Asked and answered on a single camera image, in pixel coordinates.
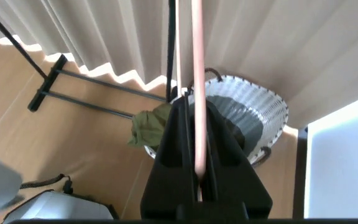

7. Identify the black coiled cable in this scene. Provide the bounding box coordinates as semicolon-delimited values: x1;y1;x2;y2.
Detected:
19;173;74;195

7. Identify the green garment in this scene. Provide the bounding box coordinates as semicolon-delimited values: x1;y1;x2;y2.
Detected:
127;102;173;152

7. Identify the beige curtain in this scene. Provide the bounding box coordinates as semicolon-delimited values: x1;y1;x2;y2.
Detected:
0;0;358;128

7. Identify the white laundry basket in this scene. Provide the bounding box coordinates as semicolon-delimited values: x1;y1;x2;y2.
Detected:
144;67;290;169

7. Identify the black garment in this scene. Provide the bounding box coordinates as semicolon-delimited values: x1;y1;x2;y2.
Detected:
225;119;247;153

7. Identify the pink clothes hanger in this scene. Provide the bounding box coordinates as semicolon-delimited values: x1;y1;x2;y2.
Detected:
174;0;207;200

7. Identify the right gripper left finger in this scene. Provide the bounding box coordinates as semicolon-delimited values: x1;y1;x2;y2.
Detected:
140;95;198;218

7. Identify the black clothes rack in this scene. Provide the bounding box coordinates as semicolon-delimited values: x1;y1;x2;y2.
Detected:
0;0;180;121

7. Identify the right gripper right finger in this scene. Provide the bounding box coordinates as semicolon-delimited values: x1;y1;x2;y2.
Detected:
202;99;273;218

